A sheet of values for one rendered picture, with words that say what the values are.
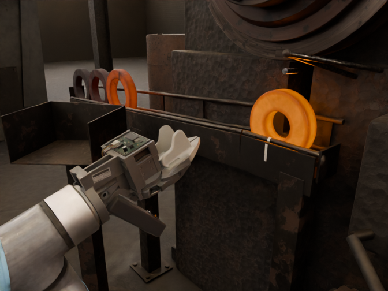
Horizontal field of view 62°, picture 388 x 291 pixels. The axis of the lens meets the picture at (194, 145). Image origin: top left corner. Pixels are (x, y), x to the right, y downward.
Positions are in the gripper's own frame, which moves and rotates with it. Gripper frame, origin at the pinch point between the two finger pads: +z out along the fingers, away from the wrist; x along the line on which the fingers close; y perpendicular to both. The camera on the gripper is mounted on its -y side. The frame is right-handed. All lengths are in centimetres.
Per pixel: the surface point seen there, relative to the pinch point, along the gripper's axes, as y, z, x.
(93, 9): -30, 279, 639
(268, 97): -2.7, 24.2, 2.7
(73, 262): -71, -23, 80
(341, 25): 12.1, 26.2, -12.6
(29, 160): -10, -19, 53
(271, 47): 8.3, 25.0, 1.2
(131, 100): -12, 21, 62
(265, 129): -9.8, 22.1, 3.0
